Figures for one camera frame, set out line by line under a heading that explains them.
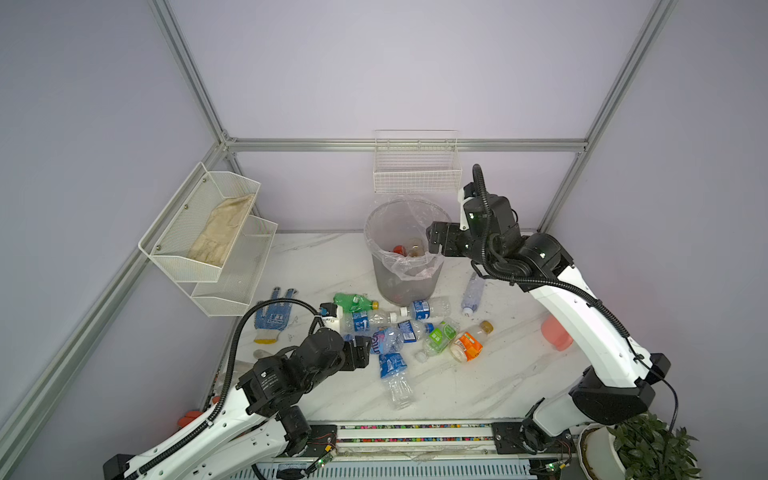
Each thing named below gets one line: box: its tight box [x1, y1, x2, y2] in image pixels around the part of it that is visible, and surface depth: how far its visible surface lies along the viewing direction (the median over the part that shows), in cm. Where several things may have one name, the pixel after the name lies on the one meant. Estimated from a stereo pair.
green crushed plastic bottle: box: [333, 293, 380, 313], surface depth 99 cm
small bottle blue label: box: [342, 309, 391, 334], surface depth 92 cm
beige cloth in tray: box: [188, 193, 255, 267], surface depth 80 cm
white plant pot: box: [578, 423, 626, 480], surface depth 71 cm
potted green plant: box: [607, 412, 701, 480], surface depth 58 cm
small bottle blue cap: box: [397, 320, 434, 343], surface depth 92 cm
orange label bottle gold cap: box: [449, 320, 494, 363], surface depth 90 cm
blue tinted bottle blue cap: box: [371, 326, 404, 355], surface depth 83 cm
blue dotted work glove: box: [254, 287, 298, 344], surface depth 97 cm
